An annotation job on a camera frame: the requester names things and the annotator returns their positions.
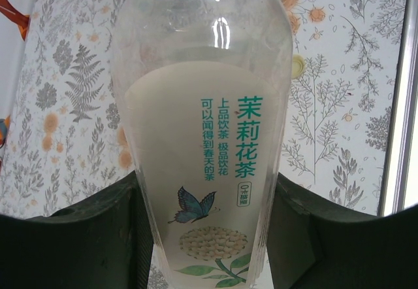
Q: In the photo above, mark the pale yellow bottle cap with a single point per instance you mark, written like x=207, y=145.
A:
x=298, y=66

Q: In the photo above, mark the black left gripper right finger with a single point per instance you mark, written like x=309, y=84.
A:
x=343, y=253

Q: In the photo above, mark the clear jasmine tea bottle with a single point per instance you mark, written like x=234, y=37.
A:
x=196, y=122

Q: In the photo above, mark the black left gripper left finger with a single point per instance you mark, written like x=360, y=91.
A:
x=65, y=253

